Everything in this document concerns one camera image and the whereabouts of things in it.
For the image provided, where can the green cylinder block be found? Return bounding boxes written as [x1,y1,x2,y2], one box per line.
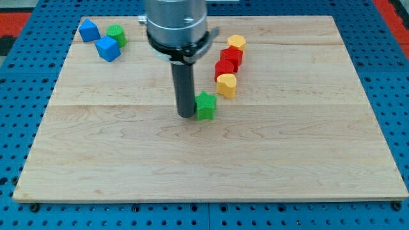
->
[106,24,127,48]

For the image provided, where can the green star block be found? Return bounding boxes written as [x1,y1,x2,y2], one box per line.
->
[195,91,217,120]

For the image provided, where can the wooden board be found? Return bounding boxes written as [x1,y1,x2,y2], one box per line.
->
[13,16,408,203]

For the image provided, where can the yellow heart block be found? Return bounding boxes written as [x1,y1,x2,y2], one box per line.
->
[216,73,237,99]

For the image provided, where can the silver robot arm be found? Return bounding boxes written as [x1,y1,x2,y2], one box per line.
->
[138,0,209,50]

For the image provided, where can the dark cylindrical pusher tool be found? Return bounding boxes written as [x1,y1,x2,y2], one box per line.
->
[171,64,196,118]

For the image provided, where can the blue cube block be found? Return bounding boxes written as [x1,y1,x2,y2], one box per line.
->
[95,36,121,62]

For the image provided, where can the red star block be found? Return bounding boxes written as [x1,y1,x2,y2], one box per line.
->
[220,46,243,72]

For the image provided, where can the black clamp ring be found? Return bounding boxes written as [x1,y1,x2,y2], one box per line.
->
[146,26,220,66]

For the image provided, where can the yellow hexagon block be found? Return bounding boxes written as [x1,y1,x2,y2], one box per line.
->
[228,34,247,52]

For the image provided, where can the blue pentagon block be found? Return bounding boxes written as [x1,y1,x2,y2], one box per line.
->
[79,19,101,42]

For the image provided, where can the red cylinder block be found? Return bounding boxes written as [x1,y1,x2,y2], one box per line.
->
[214,60,234,81]

